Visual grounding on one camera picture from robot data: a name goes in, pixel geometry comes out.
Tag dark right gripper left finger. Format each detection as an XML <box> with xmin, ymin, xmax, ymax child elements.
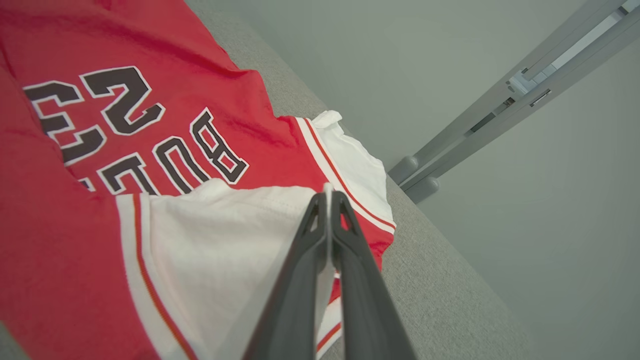
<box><xmin>242</xmin><ymin>191</ymin><xmax>333</xmax><ymax>360</ymax></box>

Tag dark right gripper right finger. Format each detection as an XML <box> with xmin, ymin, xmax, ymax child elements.
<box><xmin>330</xmin><ymin>190</ymin><xmax>418</xmax><ymax>360</ymax></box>

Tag red basketball jersey white sleeves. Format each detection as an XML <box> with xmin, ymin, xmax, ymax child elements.
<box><xmin>0</xmin><ymin>0</ymin><xmax>397</xmax><ymax>360</ymax></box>

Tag grey fabric sofa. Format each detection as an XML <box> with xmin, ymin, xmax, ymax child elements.
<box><xmin>0</xmin><ymin>0</ymin><xmax>533</xmax><ymax>360</ymax></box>

